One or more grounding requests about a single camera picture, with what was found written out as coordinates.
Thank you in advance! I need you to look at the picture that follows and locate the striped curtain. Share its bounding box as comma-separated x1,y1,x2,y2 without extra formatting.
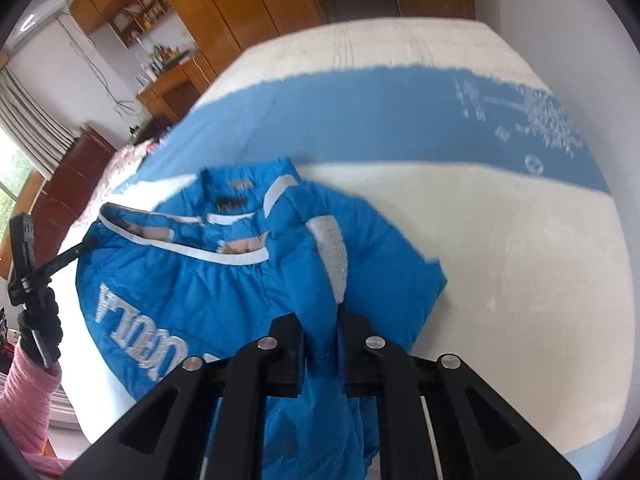
0,52,84,182

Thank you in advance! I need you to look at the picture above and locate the blue and white bed blanket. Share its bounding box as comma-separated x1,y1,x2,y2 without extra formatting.
75,19,628,466

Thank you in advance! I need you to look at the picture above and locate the pink quilt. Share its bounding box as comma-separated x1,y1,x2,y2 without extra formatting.
99,136,170,197

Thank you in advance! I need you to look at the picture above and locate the group of bottles on desk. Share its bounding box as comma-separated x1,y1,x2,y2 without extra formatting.
139,42,195,80

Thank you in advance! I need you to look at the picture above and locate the black rectangular object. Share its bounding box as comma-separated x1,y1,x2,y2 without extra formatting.
325,0,402,24

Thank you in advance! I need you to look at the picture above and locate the wall cable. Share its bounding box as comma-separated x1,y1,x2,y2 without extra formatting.
54,9,137,117

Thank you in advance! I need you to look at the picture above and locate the white air conditioner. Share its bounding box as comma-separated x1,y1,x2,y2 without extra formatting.
10,0,69,52

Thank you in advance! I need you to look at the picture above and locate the wooden desk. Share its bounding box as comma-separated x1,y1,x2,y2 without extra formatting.
136,50,222,128

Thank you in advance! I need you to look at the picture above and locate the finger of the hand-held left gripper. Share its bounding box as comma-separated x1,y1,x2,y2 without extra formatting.
36,237,97,276

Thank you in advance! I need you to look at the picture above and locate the dark wooden headboard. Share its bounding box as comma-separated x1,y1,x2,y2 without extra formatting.
27,122,119,272

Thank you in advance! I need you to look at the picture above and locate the wooden wardrobe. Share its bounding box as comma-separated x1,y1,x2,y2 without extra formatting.
70,0,326,67

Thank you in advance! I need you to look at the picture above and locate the blue puffer jacket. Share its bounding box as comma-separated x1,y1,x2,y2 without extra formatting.
76,156,448,480

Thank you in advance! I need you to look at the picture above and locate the window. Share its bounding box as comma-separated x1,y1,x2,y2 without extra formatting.
0,130,47,282

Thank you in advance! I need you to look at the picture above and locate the wooden wall shelf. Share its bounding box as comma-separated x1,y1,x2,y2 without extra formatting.
107,0,170,50

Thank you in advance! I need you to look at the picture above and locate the person's left forearm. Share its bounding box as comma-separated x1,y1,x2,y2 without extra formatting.
0,344,69,477

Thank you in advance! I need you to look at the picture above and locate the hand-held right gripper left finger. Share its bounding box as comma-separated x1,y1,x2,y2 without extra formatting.
62,315,306,480

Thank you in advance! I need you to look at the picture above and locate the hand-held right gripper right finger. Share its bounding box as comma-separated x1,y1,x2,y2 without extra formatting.
340,305,583,480

